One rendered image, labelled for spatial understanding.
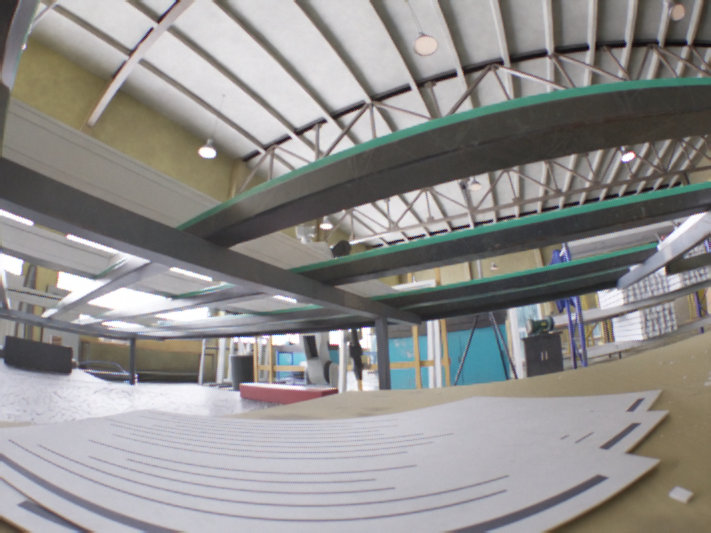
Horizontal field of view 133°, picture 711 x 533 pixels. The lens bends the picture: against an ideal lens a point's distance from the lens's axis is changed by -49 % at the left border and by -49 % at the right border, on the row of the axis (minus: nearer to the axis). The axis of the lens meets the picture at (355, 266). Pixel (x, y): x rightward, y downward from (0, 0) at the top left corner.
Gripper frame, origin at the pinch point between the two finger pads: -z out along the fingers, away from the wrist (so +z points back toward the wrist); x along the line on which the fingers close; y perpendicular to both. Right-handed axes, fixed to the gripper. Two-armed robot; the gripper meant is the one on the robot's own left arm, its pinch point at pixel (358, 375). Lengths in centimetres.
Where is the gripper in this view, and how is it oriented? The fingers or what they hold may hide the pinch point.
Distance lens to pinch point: 179.6
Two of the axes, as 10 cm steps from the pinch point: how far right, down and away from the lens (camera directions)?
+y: 9.8, -0.7, 2.0
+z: -1.4, -9.3, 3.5
